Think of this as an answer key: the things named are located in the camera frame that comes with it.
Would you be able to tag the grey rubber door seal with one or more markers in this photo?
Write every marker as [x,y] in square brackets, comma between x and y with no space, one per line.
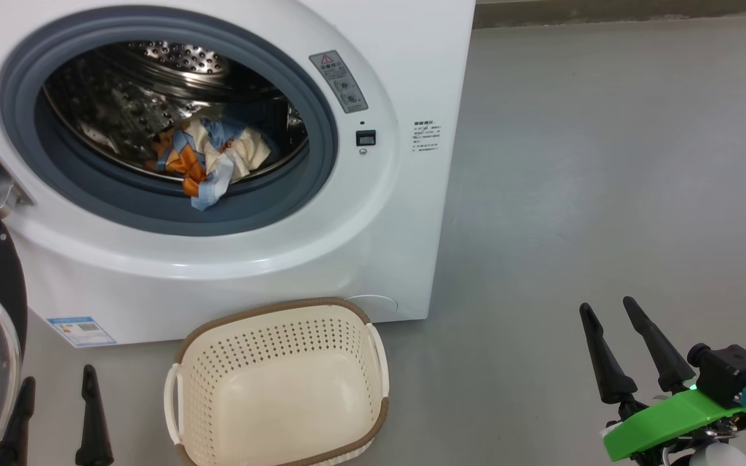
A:
[153,207]

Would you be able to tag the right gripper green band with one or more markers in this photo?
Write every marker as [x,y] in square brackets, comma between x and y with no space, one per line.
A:
[671,421]

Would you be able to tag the cream perforated laundry basket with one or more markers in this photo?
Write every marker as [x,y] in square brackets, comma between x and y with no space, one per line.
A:
[282,388]

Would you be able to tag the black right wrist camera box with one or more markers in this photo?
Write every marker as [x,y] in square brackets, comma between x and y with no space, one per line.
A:
[732,372]

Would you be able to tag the round filter cover flap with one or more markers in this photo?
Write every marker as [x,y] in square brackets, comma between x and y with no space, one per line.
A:
[376,303]

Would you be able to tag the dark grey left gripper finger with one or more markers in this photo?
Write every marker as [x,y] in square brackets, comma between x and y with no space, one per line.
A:
[93,427]
[20,427]

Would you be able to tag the blue energy label sticker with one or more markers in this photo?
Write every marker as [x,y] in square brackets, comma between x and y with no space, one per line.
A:
[81,331]

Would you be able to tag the cream and blue garment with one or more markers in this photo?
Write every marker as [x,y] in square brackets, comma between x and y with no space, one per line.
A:
[253,152]

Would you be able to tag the steel washer drum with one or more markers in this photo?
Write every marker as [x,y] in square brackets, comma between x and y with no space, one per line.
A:
[127,97]

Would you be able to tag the grey warning sticker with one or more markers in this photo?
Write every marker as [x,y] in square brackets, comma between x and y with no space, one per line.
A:
[340,81]

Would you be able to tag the white front-load washing machine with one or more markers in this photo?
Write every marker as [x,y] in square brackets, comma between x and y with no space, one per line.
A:
[379,226]

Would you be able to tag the blue printed shirt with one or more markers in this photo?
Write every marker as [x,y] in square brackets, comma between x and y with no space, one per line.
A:
[182,139]

